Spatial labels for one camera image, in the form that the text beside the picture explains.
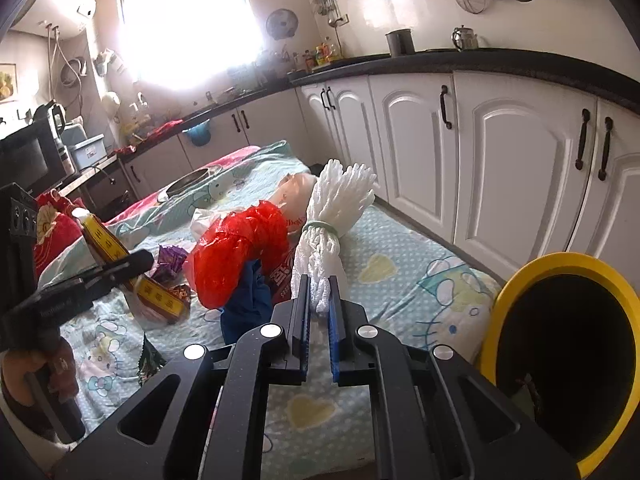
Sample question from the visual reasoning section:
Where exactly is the red floral bag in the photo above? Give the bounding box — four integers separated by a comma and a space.
32, 191, 93, 281

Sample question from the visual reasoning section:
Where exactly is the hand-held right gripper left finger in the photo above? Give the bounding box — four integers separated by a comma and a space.
50, 274, 311, 480

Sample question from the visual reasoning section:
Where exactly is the window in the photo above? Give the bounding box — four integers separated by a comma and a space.
120, 0, 266, 91

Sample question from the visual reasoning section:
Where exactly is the red plastic bag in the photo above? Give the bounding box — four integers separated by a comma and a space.
184, 202, 291, 311

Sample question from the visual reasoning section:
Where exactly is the wall utensil rack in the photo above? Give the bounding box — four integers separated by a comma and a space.
312, 0, 346, 28

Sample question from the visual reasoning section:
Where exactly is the row of white cabinets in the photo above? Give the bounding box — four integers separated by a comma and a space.
125, 67, 640, 311

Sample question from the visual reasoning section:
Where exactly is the red cylindrical snack can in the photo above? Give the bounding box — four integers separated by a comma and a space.
270, 252, 304, 306

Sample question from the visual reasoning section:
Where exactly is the metal basin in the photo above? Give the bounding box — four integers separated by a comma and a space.
165, 166, 223, 198

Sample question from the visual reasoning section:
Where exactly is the black microwave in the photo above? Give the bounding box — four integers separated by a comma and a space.
0, 122, 66, 196

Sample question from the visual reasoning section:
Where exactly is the large purple wrapper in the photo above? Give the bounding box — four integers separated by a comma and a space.
152, 244, 188, 283

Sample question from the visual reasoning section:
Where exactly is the framed wall picture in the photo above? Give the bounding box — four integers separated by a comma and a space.
0, 62, 17, 103

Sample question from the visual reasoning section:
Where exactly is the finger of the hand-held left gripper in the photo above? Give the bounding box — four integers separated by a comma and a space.
30, 249, 156, 331

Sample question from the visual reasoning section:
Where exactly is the blue cloth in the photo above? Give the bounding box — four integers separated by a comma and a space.
220, 257, 276, 346

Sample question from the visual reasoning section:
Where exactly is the yellow red snack package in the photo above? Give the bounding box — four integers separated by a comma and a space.
80, 212, 193, 327

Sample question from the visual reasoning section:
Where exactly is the black pot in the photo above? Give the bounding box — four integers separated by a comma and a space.
385, 28, 417, 58

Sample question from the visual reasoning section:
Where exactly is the dark side cabinet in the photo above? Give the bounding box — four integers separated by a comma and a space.
60, 160, 136, 221

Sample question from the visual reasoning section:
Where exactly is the hanging metal bowl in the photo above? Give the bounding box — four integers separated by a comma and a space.
62, 57, 86, 86

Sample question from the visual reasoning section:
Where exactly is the printed blanket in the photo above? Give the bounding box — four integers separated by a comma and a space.
35, 140, 503, 480

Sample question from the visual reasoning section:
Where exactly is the white foam net bundle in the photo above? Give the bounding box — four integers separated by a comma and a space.
292, 159, 378, 313

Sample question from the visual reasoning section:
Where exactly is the white water heater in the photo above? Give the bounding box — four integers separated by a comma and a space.
10, 0, 98, 33

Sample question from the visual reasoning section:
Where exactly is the green wrapper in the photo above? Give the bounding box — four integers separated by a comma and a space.
136, 335, 168, 386

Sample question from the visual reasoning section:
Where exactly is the wall fan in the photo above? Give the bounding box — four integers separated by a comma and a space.
265, 8, 299, 41

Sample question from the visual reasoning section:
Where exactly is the metal teapot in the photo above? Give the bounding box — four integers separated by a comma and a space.
451, 25, 480, 52

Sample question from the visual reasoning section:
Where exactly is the blue plastic basket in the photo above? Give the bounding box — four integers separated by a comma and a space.
67, 134, 107, 171

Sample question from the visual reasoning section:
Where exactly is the black kitchen countertop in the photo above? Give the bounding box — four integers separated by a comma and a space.
115, 47, 640, 161

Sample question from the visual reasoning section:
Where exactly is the clear plastic bag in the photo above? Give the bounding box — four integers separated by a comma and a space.
272, 172, 321, 233

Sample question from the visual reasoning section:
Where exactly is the person's left hand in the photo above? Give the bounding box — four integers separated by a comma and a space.
0, 339, 79, 411

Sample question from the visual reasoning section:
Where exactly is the white plastic bag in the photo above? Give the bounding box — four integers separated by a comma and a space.
190, 207, 226, 241

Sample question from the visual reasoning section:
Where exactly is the black kettle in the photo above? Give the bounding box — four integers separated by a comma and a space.
32, 101, 68, 136

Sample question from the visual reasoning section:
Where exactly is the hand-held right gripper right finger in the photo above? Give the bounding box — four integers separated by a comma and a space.
327, 277, 591, 480

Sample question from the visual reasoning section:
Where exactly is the yellow rimmed black bin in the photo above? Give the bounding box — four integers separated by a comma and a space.
477, 252, 640, 480

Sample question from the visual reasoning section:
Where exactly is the blue hanging bag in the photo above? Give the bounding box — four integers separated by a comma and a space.
182, 120, 213, 147

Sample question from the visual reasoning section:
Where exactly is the group of condiment bottles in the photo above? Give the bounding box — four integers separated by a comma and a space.
302, 42, 343, 68

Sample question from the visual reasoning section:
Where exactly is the red cloth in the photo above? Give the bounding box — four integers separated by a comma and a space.
135, 119, 185, 143

